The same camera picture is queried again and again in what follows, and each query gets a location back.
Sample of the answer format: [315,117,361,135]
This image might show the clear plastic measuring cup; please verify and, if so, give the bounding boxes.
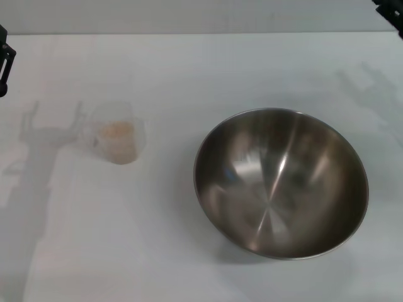
[83,100,148,165]

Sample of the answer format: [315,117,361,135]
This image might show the white rice grains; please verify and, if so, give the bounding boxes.
[99,121,139,164]

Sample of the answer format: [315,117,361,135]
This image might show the stainless steel mixing bowl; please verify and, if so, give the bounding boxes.
[193,108,370,260]

